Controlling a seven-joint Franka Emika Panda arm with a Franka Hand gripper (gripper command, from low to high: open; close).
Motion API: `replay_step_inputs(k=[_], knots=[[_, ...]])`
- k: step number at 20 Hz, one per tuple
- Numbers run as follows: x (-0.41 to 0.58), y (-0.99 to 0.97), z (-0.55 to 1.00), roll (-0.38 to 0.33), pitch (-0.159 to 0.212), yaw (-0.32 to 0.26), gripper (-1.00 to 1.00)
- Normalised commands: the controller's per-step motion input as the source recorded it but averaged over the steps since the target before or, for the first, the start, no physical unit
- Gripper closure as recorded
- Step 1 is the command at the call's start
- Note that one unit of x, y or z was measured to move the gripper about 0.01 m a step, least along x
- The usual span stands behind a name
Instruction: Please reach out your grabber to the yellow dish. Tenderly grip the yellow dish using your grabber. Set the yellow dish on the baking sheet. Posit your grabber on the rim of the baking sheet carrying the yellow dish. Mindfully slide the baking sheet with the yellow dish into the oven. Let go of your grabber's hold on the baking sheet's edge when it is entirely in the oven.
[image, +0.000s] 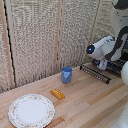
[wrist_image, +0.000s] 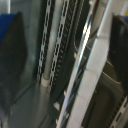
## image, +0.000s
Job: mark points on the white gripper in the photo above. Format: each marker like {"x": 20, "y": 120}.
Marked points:
{"x": 102, "y": 64}

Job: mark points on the blue cup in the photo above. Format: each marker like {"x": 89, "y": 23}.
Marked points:
{"x": 66, "y": 75}

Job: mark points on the woven rattan folding screen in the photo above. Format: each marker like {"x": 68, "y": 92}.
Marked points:
{"x": 33, "y": 36}

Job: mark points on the orange yellow rectangular block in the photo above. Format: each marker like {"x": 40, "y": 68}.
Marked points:
{"x": 57, "y": 93}

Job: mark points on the white floral rimmed plate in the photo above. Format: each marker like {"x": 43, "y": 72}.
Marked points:
{"x": 31, "y": 111}

